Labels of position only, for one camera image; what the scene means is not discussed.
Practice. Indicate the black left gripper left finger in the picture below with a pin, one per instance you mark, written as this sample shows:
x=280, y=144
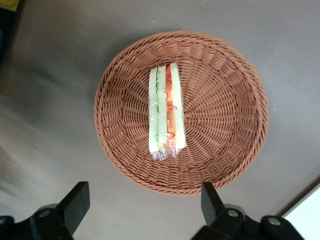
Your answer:
x=75, y=202

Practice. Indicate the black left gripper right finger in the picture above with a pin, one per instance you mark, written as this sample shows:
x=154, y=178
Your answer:
x=212, y=202

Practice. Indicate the plastic-wrapped triangle sandwich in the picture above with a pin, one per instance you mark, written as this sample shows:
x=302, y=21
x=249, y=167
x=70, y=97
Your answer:
x=166, y=110

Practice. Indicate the round brown wicker basket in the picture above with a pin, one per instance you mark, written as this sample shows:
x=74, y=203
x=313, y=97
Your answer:
x=220, y=120

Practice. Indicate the cream plastic serving tray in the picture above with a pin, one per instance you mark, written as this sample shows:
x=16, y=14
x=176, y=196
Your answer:
x=307, y=220

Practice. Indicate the black machine with yellow panel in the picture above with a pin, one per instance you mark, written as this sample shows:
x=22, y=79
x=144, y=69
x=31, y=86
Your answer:
x=13, y=5

